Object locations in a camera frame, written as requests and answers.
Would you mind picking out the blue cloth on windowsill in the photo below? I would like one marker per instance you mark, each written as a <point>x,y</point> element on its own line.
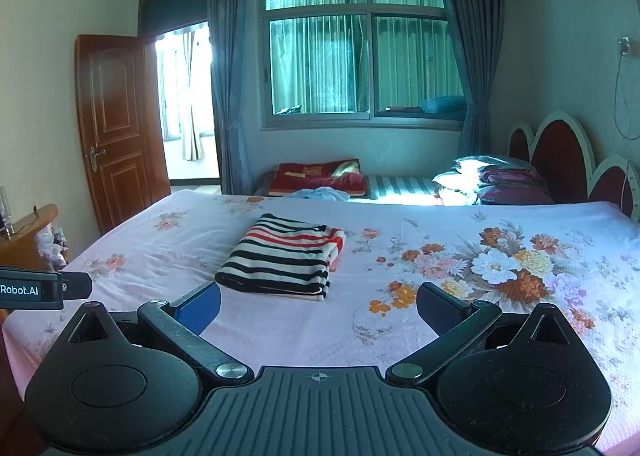
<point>442,104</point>

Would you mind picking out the wooden nightstand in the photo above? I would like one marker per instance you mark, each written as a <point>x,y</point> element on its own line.
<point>25,241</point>

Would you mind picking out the brown wooden door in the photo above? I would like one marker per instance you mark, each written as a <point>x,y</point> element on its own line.
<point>120,136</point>

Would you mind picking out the white sheer doorway curtain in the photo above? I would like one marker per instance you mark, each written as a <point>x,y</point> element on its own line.
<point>192,101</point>

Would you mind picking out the red and white scalloped headboard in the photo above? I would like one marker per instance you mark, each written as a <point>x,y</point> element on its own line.
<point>555,156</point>

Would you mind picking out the window with green sheer curtain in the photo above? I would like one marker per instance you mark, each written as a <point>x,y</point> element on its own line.
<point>360,61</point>

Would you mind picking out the grey-blue curtain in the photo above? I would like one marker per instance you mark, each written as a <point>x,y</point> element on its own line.
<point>475,36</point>
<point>227,61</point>

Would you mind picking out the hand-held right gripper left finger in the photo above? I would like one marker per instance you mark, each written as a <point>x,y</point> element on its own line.
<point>197,308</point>

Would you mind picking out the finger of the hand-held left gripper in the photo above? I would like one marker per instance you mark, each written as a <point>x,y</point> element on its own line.
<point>77,286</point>

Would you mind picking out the light blue cloth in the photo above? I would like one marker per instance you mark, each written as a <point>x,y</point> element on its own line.
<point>320,195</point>

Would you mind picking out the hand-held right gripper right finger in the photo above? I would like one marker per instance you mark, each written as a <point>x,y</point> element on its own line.
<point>440,308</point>

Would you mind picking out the red black white striped sweater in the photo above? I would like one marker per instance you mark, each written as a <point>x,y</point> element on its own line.
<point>280,261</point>

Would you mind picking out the striped mattress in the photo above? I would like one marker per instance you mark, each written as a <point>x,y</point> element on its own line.
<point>400,186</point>

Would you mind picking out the bed with floral sheet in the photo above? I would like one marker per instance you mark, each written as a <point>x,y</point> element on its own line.
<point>450,316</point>

